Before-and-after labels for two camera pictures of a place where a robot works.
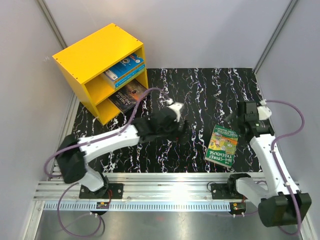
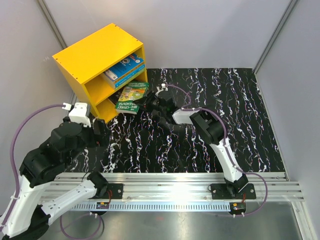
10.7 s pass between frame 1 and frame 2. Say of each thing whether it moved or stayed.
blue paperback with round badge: stayed
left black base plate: stayed
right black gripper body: moved
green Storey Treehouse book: moved
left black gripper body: moved
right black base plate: stayed
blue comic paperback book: stayed
